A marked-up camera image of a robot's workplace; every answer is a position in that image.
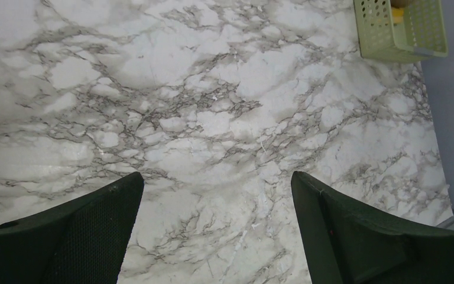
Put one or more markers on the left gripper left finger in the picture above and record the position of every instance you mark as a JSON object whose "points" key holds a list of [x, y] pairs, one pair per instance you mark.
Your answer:
{"points": [[80, 241]]}

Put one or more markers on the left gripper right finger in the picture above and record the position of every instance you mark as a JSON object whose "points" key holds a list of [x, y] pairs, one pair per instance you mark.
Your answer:
{"points": [[348, 241]]}

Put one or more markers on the yellow brown towel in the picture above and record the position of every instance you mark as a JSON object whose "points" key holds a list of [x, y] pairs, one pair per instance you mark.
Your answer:
{"points": [[397, 9]]}

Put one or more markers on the green plastic basket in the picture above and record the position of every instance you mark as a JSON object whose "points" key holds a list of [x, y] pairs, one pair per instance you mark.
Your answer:
{"points": [[420, 36]]}

